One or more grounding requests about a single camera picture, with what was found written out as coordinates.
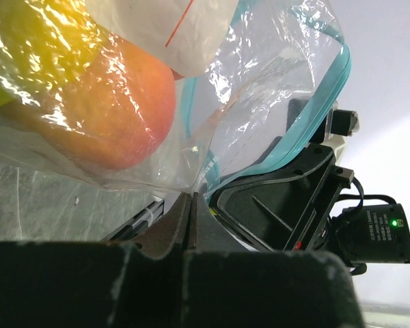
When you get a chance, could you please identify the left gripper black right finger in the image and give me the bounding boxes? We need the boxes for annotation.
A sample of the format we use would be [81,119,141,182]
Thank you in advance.
[182,195,364,327]

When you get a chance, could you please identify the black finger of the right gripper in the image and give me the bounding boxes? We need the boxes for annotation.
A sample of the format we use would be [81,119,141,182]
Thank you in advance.
[217,143,336,251]

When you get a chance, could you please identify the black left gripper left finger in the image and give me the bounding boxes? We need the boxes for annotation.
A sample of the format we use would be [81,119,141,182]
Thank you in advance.
[0,194,191,327]

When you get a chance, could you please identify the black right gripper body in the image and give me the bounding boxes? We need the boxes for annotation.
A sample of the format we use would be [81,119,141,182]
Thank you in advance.
[283,98,410,276]

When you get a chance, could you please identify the clear zip top bag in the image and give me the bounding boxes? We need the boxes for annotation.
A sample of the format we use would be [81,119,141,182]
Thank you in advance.
[0,1,351,195]

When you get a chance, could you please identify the orange peach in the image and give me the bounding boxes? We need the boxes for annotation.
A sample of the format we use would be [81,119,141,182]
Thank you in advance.
[0,34,176,171]

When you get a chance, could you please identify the yellow banana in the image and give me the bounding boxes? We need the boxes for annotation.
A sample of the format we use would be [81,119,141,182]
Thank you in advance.
[0,1,108,106]

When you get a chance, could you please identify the red chili pepper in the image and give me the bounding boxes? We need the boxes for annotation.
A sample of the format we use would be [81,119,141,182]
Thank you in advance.
[172,69,184,81]

